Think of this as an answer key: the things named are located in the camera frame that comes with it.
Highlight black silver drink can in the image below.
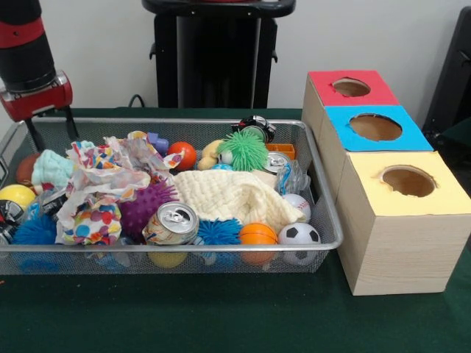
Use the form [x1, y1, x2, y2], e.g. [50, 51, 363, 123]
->
[40, 188, 68, 218]

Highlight green fuzzy toy with eyes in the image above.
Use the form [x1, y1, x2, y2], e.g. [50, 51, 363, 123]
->
[216, 130, 270, 172]

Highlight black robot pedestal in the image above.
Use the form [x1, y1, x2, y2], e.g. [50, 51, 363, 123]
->
[142, 0, 299, 110]

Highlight blue spiky ball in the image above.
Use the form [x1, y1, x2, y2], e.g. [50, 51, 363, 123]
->
[11, 213, 58, 246]

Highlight colourful patterned cloth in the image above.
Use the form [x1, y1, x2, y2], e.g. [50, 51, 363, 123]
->
[55, 132, 181, 246]

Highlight purple spiky ball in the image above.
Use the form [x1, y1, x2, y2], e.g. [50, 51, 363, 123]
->
[118, 180, 177, 238]

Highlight crushed black drink can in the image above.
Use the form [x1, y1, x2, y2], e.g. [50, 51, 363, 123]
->
[0, 200, 24, 245]

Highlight black cable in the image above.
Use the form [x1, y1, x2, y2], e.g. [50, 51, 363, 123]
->
[129, 93, 157, 109]

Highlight clear mesh bin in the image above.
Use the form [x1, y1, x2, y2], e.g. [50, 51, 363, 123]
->
[0, 118, 344, 274]

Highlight yellow ball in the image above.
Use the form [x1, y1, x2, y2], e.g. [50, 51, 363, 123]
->
[0, 184, 36, 211]

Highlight wooden box with three holes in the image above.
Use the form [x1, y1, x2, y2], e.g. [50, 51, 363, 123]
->
[302, 70, 471, 296]

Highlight dark red ball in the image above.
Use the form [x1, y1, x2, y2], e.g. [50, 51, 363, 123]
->
[15, 152, 41, 187]

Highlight black chair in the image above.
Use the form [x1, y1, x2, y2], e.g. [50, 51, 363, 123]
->
[423, 6, 471, 148]

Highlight light teal knitted cloth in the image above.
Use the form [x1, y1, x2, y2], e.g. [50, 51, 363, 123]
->
[32, 149, 74, 189]

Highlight small soccer ball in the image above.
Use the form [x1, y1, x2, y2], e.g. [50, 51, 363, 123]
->
[278, 222, 322, 265]

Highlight purple toy block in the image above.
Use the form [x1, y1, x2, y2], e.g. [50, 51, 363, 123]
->
[146, 132, 170, 157]

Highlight crushed silver can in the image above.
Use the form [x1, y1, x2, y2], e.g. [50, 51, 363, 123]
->
[142, 202, 199, 246]

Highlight small red ball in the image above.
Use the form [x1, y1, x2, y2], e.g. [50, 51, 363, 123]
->
[168, 141, 198, 171]

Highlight cream knitted cloth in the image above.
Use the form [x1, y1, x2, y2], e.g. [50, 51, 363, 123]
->
[173, 170, 307, 229]

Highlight small orange basketball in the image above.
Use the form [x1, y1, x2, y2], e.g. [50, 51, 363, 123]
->
[238, 223, 278, 264]

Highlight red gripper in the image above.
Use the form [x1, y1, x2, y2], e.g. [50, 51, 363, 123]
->
[0, 71, 79, 154]

